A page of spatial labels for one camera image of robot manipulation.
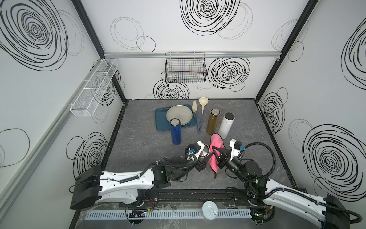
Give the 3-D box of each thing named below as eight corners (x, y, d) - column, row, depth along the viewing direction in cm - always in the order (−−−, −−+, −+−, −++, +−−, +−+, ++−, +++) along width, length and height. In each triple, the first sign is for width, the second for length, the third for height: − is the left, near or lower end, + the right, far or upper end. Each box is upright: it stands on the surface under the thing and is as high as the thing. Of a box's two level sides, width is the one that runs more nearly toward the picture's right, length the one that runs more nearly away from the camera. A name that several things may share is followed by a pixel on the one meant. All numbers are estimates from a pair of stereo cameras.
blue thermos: (172, 144, 96) (169, 126, 79) (172, 136, 100) (170, 118, 83) (181, 144, 96) (180, 126, 79) (181, 136, 100) (180, 118, 83)
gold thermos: (206, 134, 101) (211, 115, 84) (206, 127, 104) (210, 108, 88) (215, 134, 101) (221, 115, 84) (214, 127, 104) (219, 108, 88)
